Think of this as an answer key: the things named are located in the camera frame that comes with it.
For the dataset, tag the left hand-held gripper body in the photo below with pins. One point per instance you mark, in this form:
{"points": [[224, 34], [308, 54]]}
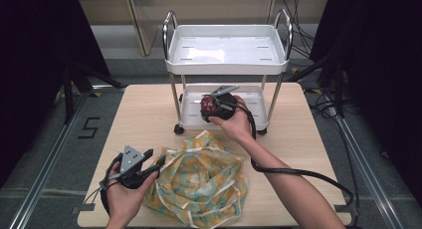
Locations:
{"points": [[131, 159]]}

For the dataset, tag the fruit print bag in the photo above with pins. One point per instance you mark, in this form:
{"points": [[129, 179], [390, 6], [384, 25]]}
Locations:
{"points": [[199, 182]]}

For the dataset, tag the wooden cabinet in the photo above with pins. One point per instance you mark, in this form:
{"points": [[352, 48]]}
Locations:
{"points": [[146, 23]]}

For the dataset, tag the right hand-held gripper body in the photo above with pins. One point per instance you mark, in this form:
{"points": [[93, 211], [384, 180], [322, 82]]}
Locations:
{"points": [[224, 111]]}

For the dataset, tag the white two-tier cart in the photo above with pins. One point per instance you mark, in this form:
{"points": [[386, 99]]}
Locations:
{"points": [[225, 49]]}

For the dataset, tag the person's right hand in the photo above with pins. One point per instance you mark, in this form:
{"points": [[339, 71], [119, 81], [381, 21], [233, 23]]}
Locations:
{"points": [[239, 126]]}

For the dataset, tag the person's left hand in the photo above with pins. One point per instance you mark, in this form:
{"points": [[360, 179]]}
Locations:
{"points": [[126, 202]]}

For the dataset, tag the black curtain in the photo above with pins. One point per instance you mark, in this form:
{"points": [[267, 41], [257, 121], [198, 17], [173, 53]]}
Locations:
{"points": [[381, 73], [33, 73]]}

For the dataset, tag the aluminium floor rail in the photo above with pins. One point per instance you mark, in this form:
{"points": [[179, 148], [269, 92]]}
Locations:
{"points": [[368, 176], [43, 176]]}

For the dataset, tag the red round object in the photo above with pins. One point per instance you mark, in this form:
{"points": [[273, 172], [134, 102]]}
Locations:
{"points": [[207, 104]]}

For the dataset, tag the black metal stand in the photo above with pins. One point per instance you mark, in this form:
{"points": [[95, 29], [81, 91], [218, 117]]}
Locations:
{"points": [[338, 89], [68, 96]]}

